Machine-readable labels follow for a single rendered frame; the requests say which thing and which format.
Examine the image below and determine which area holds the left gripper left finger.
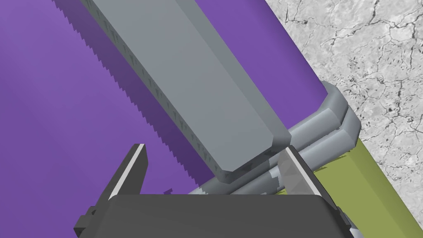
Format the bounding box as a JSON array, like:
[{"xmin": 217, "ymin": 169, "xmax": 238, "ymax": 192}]
[{"xmin": 104, "ymin": 143, "xmax": 149, "ymax": 201}]

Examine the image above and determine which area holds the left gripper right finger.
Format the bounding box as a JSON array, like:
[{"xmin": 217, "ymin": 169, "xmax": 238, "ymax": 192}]
[{"xmin": 277, "ymin": 145, "xmax": 338, "ymax": 209}]

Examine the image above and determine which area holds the olive green cupboard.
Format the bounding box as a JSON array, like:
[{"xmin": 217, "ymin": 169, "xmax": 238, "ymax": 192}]
[{"xmin": 276, "ymin": 138, "xmax": 423, "ymax": 238}]

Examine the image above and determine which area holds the purple door with grey rim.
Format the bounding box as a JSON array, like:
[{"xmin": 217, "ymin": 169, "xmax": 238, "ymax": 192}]
[{"xmin": 0, "ymin": 0, "xmax": 362, "ymax": 238}]

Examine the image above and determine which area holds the grey bar handle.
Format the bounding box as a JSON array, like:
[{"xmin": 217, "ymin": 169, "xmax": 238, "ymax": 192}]
[{"xmin": 80, "ymin": 0, "xmax": 292, "ymax": 185}]

